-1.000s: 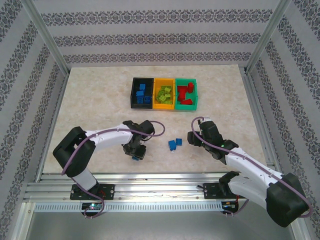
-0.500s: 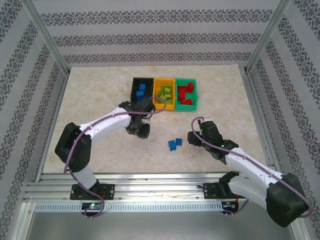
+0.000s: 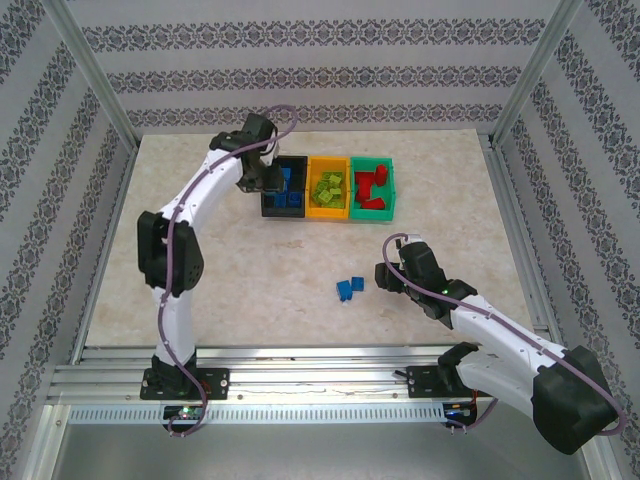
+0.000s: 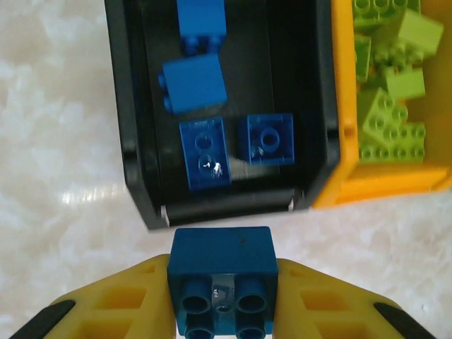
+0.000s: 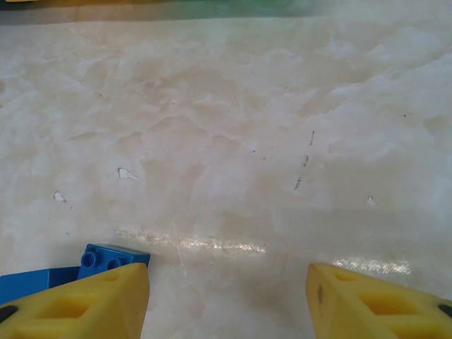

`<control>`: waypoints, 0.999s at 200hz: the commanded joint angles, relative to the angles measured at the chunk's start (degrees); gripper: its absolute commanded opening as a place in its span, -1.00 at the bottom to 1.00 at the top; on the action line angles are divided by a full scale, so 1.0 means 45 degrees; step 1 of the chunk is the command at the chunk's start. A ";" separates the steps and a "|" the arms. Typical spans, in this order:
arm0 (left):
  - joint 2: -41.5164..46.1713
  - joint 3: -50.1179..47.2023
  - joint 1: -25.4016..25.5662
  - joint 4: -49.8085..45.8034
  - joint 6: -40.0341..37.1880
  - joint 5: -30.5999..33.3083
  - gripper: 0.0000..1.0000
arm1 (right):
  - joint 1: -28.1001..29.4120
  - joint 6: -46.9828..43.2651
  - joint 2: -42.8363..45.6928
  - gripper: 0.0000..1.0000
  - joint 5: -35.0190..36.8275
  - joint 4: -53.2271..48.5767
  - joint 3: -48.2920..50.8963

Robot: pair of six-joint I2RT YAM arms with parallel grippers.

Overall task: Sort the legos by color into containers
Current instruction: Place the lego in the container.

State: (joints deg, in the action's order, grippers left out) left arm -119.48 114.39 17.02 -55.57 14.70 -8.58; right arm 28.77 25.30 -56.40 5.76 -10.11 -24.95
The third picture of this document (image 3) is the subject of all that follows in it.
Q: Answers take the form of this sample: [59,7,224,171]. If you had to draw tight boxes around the aluminum side rail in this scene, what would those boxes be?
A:
[69,142,144,354]
[482,134,569,357]

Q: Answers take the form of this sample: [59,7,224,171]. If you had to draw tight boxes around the aluminum frame post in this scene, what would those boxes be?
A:
[42,0,141,151]
[492,0,596,149]

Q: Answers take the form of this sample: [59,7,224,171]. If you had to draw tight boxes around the sheet metal shelf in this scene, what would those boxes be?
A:
[29,403,619,480]

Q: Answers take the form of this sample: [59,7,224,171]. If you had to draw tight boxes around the yellow plastic bin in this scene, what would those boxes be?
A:
[304,155,352,221]

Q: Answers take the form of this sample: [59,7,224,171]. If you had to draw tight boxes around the aluminum base rail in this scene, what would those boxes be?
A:
[47,343,596,407]

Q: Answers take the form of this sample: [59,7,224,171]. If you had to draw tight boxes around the slotted metal cable duct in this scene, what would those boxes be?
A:
[67,402,447,425]

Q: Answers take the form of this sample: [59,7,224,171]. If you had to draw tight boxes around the black plastic bin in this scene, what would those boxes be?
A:
[260,153,309,219]

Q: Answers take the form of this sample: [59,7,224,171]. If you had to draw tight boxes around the green plastic bin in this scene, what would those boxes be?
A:
[348,155,396,222]

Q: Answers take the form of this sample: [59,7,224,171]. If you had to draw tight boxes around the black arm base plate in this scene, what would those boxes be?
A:
[140,367,230,401]
[407,364,499,400]

